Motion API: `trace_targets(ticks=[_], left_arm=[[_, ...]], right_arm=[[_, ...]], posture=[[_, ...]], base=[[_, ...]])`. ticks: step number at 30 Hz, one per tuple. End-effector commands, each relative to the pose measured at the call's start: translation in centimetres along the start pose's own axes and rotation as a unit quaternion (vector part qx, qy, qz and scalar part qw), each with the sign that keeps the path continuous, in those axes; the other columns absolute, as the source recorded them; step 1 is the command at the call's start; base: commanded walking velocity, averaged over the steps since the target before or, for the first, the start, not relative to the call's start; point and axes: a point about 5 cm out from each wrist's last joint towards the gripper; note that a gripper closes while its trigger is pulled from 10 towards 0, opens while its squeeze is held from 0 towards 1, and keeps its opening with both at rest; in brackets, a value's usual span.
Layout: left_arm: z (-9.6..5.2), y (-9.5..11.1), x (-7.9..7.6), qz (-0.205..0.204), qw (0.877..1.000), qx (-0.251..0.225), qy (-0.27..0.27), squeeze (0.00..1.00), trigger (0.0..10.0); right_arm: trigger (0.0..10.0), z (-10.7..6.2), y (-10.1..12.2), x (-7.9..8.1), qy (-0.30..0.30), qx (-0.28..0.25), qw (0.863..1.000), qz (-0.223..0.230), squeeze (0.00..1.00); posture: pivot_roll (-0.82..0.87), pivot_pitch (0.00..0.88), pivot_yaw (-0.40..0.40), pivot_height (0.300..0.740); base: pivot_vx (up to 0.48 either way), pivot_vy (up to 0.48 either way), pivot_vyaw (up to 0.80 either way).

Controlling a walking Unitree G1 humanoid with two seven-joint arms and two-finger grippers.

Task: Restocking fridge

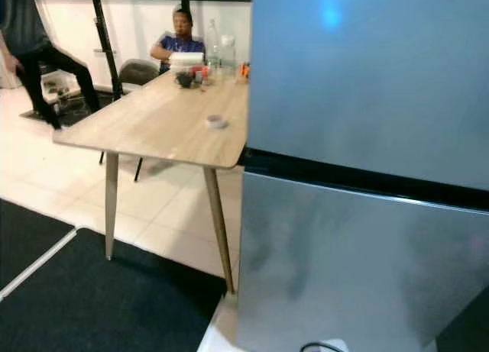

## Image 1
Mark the orange and black object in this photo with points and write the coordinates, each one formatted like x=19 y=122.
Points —
x=245 y=70

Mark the silver fridge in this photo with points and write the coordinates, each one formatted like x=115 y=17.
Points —
x=367 y=77

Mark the clear glass jar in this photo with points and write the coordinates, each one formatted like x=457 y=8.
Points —
x=228 y=56

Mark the standing person in black clothes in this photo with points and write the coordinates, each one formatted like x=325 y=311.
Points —
x=19 y=16

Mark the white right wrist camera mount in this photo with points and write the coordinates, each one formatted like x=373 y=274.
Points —
x=332 y=347

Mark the seated person in blue shirt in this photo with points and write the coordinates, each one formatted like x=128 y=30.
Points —
x=181 y=45

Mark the light wooden table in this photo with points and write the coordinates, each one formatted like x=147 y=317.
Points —
x=168 y=123

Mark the silver fridge door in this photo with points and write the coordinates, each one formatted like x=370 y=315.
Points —
x=351 y=268

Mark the black stand pole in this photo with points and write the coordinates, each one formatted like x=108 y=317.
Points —
x=105 y=39

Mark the grey chair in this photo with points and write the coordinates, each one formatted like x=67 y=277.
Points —
x=137 y=72

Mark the white tissue box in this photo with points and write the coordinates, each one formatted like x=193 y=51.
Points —
x=186 y=60

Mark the red packet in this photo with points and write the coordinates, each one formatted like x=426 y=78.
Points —
x=199 y=73

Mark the tall clear bottle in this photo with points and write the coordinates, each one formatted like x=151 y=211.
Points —
x=212 y=46

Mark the white tape roll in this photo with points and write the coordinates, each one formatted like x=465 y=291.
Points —
x=216 y=121

